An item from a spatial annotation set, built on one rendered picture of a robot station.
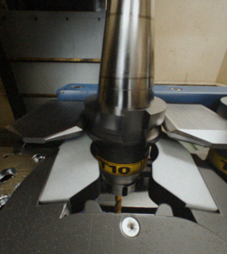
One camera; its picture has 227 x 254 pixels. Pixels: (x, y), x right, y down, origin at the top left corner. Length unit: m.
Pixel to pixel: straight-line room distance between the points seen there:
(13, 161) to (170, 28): 1.09
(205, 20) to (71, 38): 0.85
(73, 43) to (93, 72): 0.14
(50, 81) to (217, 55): 1.10
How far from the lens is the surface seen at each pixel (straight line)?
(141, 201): 0.44
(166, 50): 1.13
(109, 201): 0.43
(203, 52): 1.22
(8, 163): 0.49
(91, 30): 0.69
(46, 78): 0.77
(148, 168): 0.43
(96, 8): 0.71
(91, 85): 0.17
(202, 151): 0.98
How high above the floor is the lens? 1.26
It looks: 27 degrees down
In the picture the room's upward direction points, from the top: 1 degrees clockwise
